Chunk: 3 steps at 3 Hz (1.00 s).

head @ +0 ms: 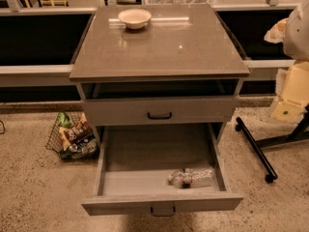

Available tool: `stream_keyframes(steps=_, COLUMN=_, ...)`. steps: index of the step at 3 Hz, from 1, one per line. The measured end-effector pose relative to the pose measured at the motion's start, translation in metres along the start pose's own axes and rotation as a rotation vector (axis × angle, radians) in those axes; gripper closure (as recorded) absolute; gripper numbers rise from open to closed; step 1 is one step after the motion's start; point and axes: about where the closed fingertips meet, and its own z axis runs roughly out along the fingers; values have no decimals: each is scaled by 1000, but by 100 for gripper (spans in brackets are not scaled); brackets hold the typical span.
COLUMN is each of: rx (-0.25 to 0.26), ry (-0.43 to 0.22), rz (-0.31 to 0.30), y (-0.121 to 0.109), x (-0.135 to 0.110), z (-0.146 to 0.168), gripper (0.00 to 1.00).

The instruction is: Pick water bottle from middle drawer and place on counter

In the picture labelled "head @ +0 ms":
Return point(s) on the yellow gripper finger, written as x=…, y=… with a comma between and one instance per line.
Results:
x=276, y=34

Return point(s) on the clear plastic water bottle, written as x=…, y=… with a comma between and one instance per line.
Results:
x=191, y=178

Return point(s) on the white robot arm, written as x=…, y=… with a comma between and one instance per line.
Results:
x=292, y=32

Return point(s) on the grey drawer cabinet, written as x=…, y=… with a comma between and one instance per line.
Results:
x=183, y=51

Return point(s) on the closed grey upper drawer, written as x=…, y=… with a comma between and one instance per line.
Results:
x=134, y=111

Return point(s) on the open grey lower drawer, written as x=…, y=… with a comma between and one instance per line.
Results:
x=135, y=162

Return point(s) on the black wheeled stand base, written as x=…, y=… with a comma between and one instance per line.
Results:
x=301, y=132

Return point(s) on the white ceramic bowl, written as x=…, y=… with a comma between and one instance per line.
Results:
x=134, y=18

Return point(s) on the brown snack bag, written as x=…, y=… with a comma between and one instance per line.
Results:
x=78, y=132

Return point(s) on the green snack bag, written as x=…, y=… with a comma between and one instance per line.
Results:
x=63, y=120

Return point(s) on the black upper drawer handle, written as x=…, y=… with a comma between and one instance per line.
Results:
x=166, y=116

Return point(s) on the black drawer handle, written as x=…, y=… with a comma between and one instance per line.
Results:
x=163, y=212
x=166, y=116

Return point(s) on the black lower drawer handle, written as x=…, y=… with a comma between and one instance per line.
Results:
x=163, y=212

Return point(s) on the wire basket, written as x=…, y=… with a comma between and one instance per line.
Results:
x=86, y=148

